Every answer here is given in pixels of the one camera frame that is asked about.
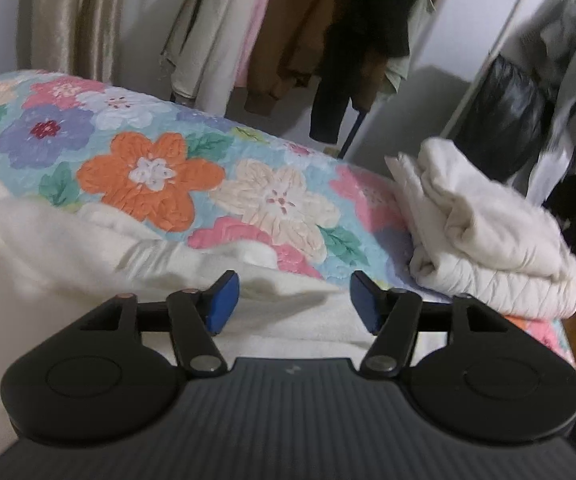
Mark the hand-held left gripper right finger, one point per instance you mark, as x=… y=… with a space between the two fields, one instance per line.
x=365 y=305

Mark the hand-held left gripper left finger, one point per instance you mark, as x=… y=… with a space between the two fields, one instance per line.
x=223 y=305

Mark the white fleece robe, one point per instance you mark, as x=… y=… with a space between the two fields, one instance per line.
x=43 y=260

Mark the folded white quilted blanket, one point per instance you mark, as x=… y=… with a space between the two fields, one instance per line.
x=482 y=240

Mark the floral quilted bedspread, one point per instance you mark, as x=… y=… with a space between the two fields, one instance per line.
x=158 y=170

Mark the black bag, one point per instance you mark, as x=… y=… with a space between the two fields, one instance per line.
x=502 y=115

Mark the hanging white garment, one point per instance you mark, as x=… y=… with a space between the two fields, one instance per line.
x=208 y=50

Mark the hanging pink garment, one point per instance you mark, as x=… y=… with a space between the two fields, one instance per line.
x=255 y=35

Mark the hanging brown garment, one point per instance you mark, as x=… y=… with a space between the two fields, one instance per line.
x=288 y=35

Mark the hanging black garment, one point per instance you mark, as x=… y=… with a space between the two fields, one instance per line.
x=367 y=20

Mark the beige curtain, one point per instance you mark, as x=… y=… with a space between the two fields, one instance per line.
x=68 y=20

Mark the hanging grey garment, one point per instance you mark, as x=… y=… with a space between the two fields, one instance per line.
x=567 y=50

